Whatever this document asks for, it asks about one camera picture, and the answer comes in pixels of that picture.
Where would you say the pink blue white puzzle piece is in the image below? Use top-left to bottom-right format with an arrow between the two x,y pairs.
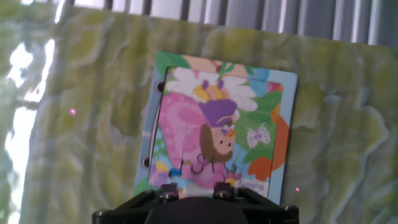
180,160 -> 226,197

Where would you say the green marble pattern mat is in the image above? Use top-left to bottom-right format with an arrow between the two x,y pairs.
0,0 -> 398,224

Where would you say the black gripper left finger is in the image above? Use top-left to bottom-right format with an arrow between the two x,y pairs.
91,182 -> 180,224

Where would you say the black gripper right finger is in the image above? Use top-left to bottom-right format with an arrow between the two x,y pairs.
212,182 -> 300,224

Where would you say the butterfly girl puzzle board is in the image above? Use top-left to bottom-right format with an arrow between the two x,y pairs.
132,51 -> 299,206

